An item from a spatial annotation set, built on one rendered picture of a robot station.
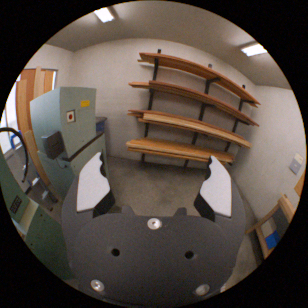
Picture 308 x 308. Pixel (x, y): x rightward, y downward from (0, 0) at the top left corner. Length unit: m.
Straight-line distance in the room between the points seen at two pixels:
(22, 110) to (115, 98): 1.80
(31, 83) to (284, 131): 4.51
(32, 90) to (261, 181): 4.64
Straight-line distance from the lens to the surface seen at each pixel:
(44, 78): 2.42
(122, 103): 1.98
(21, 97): 2.14
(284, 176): 2.47
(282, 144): 2.55
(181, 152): 1.65
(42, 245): 0.92
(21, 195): 0.85
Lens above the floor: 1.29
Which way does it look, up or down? 30 degrees down
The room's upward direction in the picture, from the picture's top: 10 degrees clockwise
